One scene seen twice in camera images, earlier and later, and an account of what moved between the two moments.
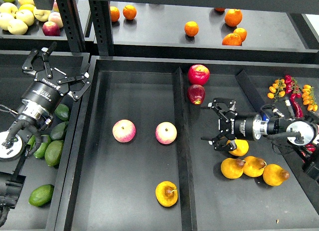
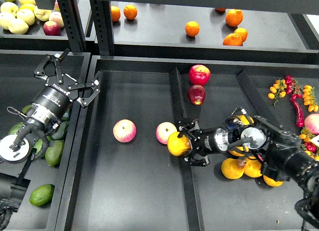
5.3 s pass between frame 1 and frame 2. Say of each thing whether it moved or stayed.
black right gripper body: moved
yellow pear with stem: moved
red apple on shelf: stayed
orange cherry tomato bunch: stayed
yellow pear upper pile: stayed
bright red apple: stayed
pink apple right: stayed
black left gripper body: moved
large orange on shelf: stayed
